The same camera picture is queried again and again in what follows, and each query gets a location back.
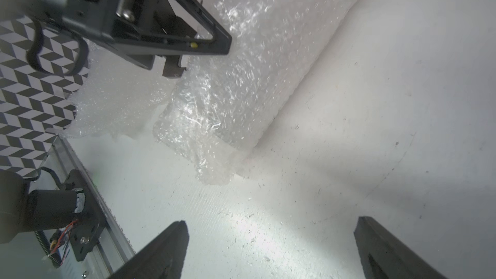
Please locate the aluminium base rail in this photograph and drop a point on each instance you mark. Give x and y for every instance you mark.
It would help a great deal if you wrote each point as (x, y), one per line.
(97, 247)

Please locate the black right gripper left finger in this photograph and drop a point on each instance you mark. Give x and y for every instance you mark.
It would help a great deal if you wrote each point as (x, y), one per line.
(163, 257)

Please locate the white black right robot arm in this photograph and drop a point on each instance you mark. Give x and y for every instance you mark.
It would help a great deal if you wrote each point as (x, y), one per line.
(72, 215)

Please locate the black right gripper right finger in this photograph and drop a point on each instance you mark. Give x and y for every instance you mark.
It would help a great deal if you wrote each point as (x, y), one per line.
(382, 255)

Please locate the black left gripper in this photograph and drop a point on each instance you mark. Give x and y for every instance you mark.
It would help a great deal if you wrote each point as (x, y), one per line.
(132, 29)

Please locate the clear vase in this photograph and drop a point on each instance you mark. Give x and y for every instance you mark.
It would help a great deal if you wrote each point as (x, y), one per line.
(222, 106)

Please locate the clear bubble wrap sheet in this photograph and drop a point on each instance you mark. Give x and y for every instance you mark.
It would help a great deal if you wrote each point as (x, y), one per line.
(118, 98)

